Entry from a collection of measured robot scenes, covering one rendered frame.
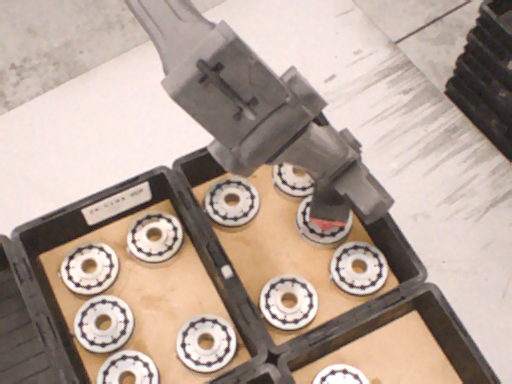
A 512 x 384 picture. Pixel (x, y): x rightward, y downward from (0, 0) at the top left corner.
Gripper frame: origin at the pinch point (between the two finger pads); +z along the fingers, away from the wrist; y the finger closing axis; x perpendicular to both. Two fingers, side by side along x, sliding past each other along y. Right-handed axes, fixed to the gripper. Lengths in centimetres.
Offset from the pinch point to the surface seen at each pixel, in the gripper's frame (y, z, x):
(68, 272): -19.0, 2.5, 43.1
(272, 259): -8.8, 4.5, 8.1
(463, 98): 78, 60, -41
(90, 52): 95, 90, 87
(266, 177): 8.0, 4.7, 12.1
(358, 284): -12.1, 0.8, -7.5
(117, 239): -10.0, 5.3, 37.0
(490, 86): 74, 47, -45
